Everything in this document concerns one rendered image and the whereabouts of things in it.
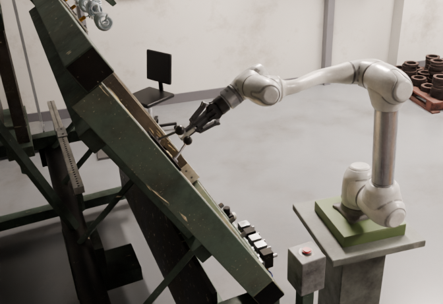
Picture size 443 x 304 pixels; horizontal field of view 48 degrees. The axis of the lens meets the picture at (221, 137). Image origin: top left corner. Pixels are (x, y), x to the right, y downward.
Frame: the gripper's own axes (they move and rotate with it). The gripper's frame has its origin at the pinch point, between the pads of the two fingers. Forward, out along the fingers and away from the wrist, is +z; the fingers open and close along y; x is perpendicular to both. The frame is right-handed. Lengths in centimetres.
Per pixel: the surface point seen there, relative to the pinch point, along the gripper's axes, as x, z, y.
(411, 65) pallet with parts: -264, -268, -284
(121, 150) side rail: 37, 20, 32
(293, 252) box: 29, -3, -62
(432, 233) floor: -40, -97, -224
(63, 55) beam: 29, 14, 63
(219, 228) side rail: 37.4, 13.0, -17.4
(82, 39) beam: 27, 7, 63
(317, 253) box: 34, -11, -67
